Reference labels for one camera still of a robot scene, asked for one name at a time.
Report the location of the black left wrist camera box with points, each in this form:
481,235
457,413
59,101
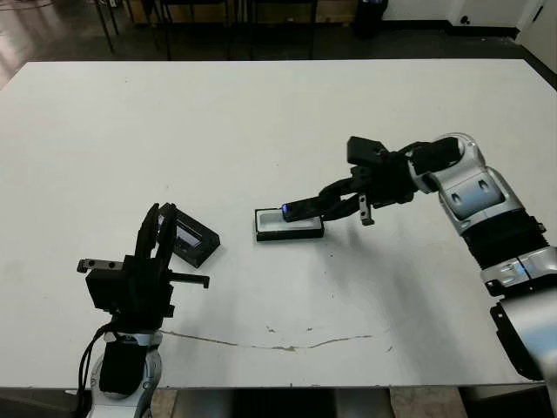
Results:
106,289

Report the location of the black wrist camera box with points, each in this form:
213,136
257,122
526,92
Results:
106,289
365,150

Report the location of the black camera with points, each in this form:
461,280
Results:
300,209

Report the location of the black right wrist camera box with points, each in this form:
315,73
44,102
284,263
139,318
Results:
365,150

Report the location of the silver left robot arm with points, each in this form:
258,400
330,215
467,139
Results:
152,366

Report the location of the black trash bin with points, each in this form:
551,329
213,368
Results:
370,22

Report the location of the glossy black box lid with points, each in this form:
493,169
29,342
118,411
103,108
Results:
198,244

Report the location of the white door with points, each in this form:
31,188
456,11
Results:
539,22

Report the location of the black box white inlay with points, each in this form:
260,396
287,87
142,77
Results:
270,222

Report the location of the grey chair black legs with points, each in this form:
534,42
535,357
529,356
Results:
109,39

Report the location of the robot lower body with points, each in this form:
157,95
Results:
283,405

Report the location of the wooden crate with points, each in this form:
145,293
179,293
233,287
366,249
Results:
333,9

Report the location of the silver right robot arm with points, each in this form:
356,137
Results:
474,191

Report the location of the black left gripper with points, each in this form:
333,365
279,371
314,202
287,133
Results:
145,296

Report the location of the small black door stopper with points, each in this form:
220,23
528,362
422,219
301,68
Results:
465,20

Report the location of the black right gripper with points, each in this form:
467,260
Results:
387,183

